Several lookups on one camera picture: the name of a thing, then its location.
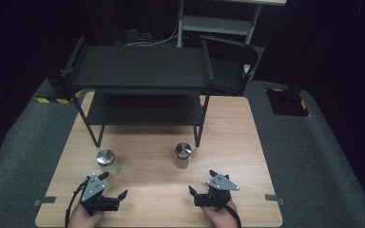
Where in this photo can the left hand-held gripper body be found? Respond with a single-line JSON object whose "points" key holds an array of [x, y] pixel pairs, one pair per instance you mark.
{"points": [[92, 191]]}

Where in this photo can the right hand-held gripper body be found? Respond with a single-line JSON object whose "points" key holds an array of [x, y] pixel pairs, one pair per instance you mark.
{"points": [[219, 190]]}

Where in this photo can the glass jar with white powder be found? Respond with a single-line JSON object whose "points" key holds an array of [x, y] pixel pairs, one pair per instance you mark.
{"points": [[107, 162]]}

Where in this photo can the black two-tier metal rack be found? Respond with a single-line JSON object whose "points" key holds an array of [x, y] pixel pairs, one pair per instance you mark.
{"points": [[139, 68]]}

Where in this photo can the person's right hand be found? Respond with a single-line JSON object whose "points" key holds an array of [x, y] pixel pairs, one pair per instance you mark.
{"points": [[219, 217]]}

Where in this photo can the person's left hand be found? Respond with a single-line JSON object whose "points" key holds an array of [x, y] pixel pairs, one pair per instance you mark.
{"points": [[84, 219]]}

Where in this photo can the grey tape strip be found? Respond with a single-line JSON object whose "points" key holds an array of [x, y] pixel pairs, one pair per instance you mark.
{"points": [[274, 198], [46, 200]]}

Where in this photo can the black stand base striped tape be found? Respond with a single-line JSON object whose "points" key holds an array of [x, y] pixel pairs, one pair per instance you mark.
{"points": [[57, 91], [286, 103]]}

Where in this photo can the grey felt cloth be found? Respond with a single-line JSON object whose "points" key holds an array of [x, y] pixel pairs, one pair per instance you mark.
{"points": [[313, 164]]}

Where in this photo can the black chair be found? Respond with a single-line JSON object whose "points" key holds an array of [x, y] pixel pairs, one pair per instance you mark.
{"points": [[231, 68]]}

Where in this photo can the grey metal desk frame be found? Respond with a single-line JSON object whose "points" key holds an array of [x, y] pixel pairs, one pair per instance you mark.
{"points": [[217, 23]]}

